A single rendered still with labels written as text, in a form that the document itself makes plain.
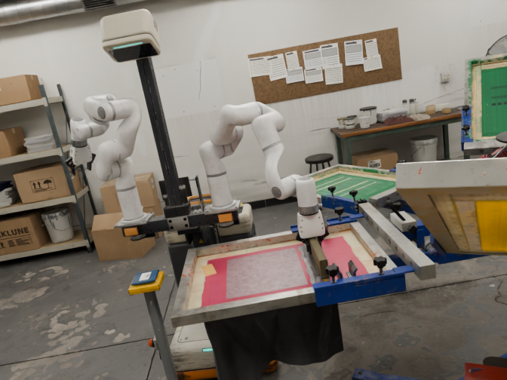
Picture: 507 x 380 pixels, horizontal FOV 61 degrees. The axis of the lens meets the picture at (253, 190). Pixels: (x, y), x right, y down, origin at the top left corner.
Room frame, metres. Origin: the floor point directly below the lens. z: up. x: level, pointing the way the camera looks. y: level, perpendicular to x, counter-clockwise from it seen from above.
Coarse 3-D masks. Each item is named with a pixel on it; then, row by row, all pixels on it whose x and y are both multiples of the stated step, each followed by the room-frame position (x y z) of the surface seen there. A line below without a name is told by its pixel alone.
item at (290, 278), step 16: (352, 256) 1.54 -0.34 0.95; (256, 272) 1.55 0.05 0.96; (272, 272) 1.52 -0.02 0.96; (288, 272) 1.50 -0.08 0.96; (304, 272) 1.48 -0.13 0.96; (208, 288) 1.49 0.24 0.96; (224, 288) 1.47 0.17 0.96; (240, 288) 1.44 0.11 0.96; (256, 288) 1.42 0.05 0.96; (272, 288) 1.40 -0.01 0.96; (288, 288) 1.38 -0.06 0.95; (208, 304) 1.37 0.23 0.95
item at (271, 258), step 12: (324, 240) 1.74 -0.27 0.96; (336, 240) 1.72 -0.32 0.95; (264, 252) 1.73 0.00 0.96; (276, 252) 1.71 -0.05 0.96; (288, 252) 1.69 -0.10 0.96; (300, 252) 1.66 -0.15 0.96; (324, 252) 1.62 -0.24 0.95; (336, 252) 1.60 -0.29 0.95; (348, 252) 1.58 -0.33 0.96; (216, 264) 1.70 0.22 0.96; (228, 264) 1.67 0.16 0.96; (240, 264) 1.65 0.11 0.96; (252, 264) 1.63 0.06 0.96; (264, 264) 1.61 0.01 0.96; (276, 264) 1.59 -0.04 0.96; (288, 264) 1.57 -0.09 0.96; (300, 264) 1.55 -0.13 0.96; (216, 276) 1.58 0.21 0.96; (228, 276) 1.56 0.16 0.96
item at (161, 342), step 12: (132, 288) 1.61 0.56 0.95; (144, 288) 1.61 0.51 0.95; (156, 288) 1.61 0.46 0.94; (156, 300) 1.67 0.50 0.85; (156, 312) 1.65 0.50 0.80; (156, 324) 1.65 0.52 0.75; (156, 336) 1.65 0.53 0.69; (156, 348) 1.65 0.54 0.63; (168, 348) 1.66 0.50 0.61; (168, 360) 1.65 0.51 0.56; (168, 372) 1.65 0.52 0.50
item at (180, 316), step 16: (352, 224) 1.78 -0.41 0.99; (240, 240) 1.84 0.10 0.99; (256, 240) 1.81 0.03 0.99; (272, 240) 1.81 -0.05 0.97; (288, 240) 1.81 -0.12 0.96; (368, 240) 1.59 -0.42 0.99; (192, 256) 1.74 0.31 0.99; (384, 256) 1.42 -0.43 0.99; (192, 272) 1.62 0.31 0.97; (304, 288) 1.30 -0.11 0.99; (176, 304) 1.35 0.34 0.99; (224, 304) 1.29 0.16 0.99; (240, 304) 1.27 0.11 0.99; (256, 304) 1.26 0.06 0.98; (272, 304) 1.26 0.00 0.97; (288, 304) 1.26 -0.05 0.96; (176, 320) 1.26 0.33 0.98; (192, 320) 1.26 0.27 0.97; (208, 320) 1.26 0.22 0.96
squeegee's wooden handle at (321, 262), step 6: (312, 240) 1.53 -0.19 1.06; (312, 246) 1.48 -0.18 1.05; (318, 246) 1.47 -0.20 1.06; (312, 252) 1.49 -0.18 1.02; (318, 252) 1.41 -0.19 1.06; (318, 258) 1.37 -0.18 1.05; (324, 258) 1.36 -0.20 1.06; (318, 264) 1.37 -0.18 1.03; (324, 264) 1.35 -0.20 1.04; (318, 270) 1.39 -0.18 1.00; (324, 270) 1.35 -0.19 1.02; (324, 276) 1.35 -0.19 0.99
